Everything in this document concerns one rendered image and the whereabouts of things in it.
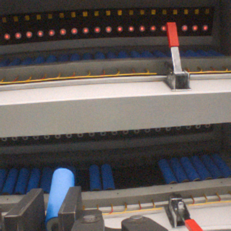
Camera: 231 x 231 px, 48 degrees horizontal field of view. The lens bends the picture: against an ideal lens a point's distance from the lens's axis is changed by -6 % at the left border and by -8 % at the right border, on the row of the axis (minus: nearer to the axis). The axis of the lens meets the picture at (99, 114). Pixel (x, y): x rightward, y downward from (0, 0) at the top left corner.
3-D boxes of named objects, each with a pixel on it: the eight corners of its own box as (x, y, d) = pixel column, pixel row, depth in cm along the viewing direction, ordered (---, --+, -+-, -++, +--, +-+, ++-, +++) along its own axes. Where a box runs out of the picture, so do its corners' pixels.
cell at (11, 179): (19, 176, 47) (12, 201, 41) (10, 176, 47) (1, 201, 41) (17, 168, 46) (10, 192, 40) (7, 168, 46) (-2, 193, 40)
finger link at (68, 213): (57, 212, 11) (75, 211, 11) (69, 186, 18) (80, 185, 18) (62, 286, 10) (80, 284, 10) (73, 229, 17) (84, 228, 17)
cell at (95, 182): (99, 172, 47) (102, 196, 42) (89, 173, 47) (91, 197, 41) (99, 164, 47) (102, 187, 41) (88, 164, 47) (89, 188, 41)
